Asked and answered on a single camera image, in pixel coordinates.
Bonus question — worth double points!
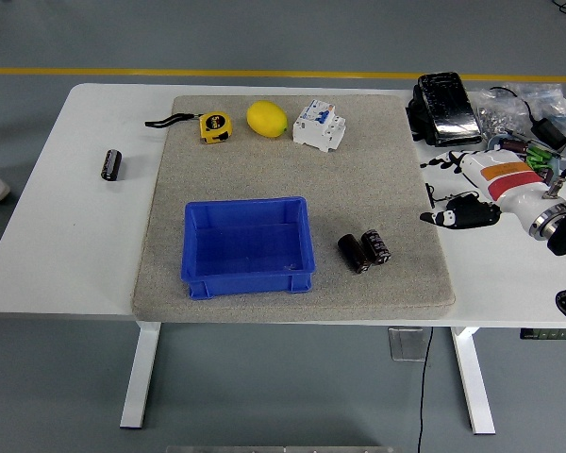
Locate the black cylindrical battery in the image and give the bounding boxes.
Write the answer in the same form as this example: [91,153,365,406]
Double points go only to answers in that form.
[99,148,124,182]

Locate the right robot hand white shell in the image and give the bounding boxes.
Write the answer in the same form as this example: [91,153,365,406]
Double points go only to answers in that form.
[419,149,566,233]

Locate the dark table control panel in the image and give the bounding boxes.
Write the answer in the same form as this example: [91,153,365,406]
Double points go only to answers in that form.
[520,327,566,341]

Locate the thin black pen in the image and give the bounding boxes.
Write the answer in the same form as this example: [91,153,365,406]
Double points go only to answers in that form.
[501,129,566,162]

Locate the black power adapter with cord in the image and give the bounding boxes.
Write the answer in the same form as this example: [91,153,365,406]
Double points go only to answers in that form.
[489,86,566,151]

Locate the clear plastic holder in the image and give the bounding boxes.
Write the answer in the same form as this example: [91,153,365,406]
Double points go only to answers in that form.
[388,327,429,362]

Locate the black hanging cable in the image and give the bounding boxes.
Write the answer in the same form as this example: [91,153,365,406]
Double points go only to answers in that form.
[417,327,434,453]

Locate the black glossy device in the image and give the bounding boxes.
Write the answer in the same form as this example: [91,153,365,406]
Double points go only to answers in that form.
[407,71,484,146]

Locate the grey-brown mat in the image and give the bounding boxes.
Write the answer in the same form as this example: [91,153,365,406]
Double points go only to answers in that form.
[130,93,457,325]

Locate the yellow lemon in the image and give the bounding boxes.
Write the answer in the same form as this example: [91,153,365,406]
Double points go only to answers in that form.
[245,99,290,139]

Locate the white table leg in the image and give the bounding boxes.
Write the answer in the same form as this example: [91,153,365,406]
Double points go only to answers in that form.
[119,321,162,429]
[450,326,496,435]

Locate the white circuit breaker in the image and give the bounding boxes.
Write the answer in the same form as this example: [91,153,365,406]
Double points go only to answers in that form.
[291,98,348,154]

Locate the dark brown cylindrical battery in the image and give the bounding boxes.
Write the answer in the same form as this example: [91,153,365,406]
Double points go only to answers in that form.
[337,233,374,275]

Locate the yellow tape measure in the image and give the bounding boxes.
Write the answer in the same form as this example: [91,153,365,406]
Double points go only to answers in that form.
[144,110,233,145]

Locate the blue plastic box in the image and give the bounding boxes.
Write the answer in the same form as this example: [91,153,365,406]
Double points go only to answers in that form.
[181,195,317,301]

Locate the light blue parts bowl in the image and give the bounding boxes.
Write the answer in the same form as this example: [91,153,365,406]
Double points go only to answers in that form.
[488,134,566,185]

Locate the clear bag of screws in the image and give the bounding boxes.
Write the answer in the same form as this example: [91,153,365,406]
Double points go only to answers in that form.
[469,82,566,143]

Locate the black battery with grey stripe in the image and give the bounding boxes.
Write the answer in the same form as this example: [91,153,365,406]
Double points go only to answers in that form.
[361,227,392,265]

